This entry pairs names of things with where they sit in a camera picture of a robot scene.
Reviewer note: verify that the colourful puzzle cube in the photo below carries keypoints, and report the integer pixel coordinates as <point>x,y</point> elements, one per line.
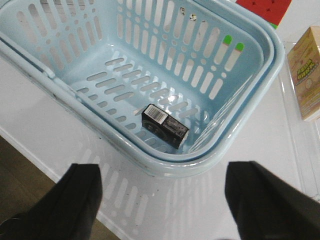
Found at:
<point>271,11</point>

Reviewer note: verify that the black tissue pack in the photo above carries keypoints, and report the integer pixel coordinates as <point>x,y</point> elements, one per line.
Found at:
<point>164,126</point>

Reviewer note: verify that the clear acrylic display shelf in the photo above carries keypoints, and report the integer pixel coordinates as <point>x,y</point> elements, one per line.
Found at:
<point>303,137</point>

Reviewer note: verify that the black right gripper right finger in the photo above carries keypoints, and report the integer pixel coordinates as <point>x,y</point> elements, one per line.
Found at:
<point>264,207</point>

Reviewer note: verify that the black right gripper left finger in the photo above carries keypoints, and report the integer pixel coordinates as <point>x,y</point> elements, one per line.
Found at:
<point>67,212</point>

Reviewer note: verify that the light blue plastic basket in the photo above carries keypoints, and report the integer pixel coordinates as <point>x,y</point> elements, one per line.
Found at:
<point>207,63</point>

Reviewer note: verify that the beige snack box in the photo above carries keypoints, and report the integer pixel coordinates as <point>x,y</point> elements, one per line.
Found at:
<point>304,66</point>

